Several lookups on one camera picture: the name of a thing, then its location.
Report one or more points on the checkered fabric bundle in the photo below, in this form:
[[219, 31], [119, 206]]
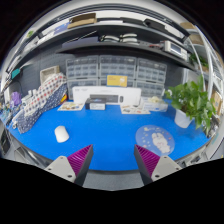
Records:
[[47, 97]]

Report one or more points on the middle grey drawer cabinet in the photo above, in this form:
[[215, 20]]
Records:
[[117, 65]]

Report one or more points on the white instrument on shelf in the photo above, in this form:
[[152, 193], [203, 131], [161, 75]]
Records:
[[174, 49]]

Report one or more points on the dark wall shelf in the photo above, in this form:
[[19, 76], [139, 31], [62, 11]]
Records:
[[134, 37]]

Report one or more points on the yellow label card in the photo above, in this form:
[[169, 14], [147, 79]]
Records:
[[116, 80]]

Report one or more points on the white computer mouse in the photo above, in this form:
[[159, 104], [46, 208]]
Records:
[[61, 134]]

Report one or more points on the white keyboard box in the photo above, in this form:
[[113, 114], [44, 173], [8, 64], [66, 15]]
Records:
[[113, 95]]

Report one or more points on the right picture card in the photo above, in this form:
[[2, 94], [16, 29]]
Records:
[[129, 109]]

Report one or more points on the right grey drawer cabinet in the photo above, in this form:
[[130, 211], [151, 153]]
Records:
[[150, 77]]

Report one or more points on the cardboard box on shelf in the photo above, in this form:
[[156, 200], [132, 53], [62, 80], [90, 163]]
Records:
[[83, 19]]

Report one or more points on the green potted plant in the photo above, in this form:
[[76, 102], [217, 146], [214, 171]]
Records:
[[193, 101]]

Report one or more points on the tissue box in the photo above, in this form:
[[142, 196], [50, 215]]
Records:
[[154, 104]]

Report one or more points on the small black white box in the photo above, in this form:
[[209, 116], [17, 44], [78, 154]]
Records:
[[95, 104]]

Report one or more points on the left picture card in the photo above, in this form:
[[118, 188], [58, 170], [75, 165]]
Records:
[[71, 106]]

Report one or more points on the purple toy figure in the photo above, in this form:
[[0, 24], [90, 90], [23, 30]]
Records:
[[15, 98]]

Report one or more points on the grey drawer cabinet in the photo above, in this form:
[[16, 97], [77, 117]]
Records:
[[150, 77], [81, 71], [117, 65]]

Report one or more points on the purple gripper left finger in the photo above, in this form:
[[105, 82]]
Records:
[[73, 168]]

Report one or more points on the blue desk mat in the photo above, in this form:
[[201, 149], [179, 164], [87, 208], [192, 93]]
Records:
[[111, 133]]

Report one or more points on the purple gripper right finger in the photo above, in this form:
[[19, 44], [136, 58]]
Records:
[[153, 167]]

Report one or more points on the white basket crate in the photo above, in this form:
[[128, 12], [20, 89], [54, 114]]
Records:
[[48, 72]]

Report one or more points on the picture card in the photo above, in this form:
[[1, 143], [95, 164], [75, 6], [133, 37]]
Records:
[[71, 106], [129, 109]]

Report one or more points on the round cartoon mouse pad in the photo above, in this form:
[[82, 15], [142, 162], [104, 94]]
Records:
[[156, 139]]

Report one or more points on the left grey drawer cabinet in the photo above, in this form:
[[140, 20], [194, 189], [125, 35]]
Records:
[[81, 71]]

